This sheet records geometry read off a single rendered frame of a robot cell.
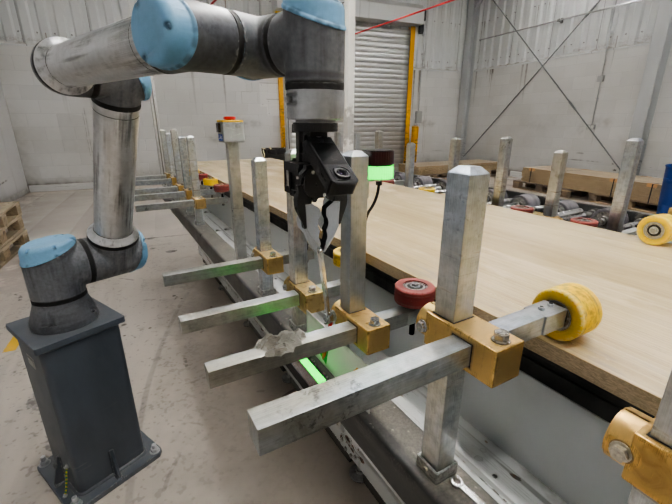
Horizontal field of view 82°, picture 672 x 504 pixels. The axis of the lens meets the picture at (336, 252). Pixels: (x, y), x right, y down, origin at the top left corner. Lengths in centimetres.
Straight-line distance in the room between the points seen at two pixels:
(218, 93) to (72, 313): 753
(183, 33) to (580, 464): 86
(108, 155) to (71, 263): 37
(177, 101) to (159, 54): 801
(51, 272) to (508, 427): 127
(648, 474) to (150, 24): 71
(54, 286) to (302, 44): 108
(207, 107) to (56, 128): 265
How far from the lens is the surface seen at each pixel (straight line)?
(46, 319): 148
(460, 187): 48
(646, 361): 70
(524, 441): 84
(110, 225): 139
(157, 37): 61
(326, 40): 61
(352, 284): 72
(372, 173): 68
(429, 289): 77
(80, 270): 143
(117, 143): 124
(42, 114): 880
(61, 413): 155
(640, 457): 44
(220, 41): 63
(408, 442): 74
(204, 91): 867
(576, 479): 81
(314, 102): 59
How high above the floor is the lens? 122
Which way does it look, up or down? 19 degrees down
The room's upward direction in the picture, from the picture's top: straight up
